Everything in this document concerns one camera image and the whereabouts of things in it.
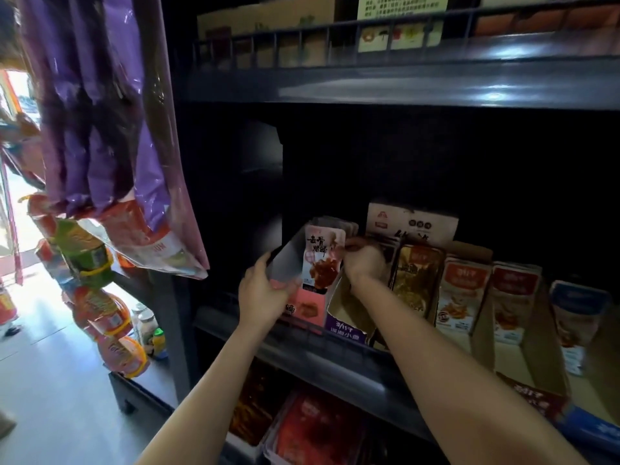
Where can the person's right hand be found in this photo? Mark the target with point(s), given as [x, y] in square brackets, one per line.
[366, 264]

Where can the person's left hand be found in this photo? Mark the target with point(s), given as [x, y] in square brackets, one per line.
[263, 303]

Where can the handful of red white packets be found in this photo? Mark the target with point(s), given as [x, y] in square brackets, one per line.
[325, 256]

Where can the pink white display carton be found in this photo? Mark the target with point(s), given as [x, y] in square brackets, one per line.
[308, 307]

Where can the grey metal store shelf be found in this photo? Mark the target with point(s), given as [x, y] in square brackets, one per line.
[407, 82]

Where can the person's left forearm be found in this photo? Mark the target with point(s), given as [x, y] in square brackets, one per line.
[213, 402]

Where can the person's right forearm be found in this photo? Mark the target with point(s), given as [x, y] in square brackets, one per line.
[465, 382]

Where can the row of snack display cartons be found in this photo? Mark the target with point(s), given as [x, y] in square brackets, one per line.
[460, 295]

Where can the dark orange snack packs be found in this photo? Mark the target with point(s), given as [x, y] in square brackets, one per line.
[254, 407]

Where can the small green yellow bottle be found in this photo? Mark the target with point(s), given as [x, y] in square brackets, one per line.
[159, 344]

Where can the small white bottle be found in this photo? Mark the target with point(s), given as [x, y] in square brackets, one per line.
[145, 326]

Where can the pile of red snack packets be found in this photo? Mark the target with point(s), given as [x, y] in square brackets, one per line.
[320, 431]

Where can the clear plastic tray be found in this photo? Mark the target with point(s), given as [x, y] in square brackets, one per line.
[274, 442]

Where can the black low display rack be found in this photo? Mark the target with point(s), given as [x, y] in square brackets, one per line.
[145, 387]

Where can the yellow label dark carton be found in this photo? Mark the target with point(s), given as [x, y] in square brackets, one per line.
[402, 6]

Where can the purple clear hanging snack bag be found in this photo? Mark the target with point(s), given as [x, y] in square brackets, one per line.
[87, 111]

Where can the plain brown carton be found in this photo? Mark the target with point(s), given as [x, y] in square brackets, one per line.
[271, 19]

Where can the hanging dark snack bags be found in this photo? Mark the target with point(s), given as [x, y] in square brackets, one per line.
[19, 140]

